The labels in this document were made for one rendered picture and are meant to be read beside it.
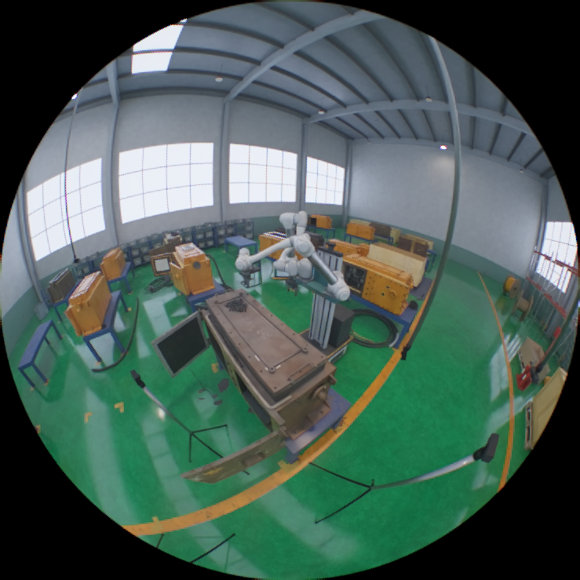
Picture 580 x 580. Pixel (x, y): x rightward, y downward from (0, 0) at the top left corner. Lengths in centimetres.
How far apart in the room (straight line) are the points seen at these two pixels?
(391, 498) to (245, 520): 155
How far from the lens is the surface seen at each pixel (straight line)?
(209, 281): 389
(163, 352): 204
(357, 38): 855
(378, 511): 259
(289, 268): 195
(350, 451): 249
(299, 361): 125
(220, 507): 245
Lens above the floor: 233
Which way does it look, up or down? 28 degrees down
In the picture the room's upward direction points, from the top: 2 degrees clockwise
